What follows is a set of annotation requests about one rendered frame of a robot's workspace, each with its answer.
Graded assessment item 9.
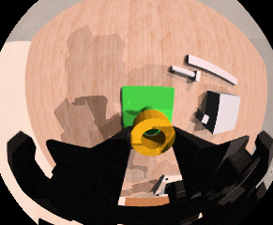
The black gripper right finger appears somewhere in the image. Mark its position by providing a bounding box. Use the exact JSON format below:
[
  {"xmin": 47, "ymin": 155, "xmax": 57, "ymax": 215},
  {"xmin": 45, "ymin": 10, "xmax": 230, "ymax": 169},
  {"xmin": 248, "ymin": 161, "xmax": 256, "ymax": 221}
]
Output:
[{"xmin": 172, "ymin": 126, "xmax": 250, "ymax": 200}]

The yellow round nut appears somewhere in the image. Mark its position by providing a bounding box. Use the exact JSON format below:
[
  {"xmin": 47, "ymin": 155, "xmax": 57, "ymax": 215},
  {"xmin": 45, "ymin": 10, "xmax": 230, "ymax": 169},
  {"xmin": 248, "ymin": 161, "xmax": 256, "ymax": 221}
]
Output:
[{"xmin": 130, "ymin": 110, "xmax": 175, "ymax": 156}]

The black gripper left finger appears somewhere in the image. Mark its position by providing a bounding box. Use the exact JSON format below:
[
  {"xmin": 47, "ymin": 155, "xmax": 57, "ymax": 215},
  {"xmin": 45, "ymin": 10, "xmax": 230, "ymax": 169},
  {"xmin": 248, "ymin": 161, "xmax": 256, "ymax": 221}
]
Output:
[{"xmin": 46, "ymin": 126, "xmax": 132, "ymax": 204}]

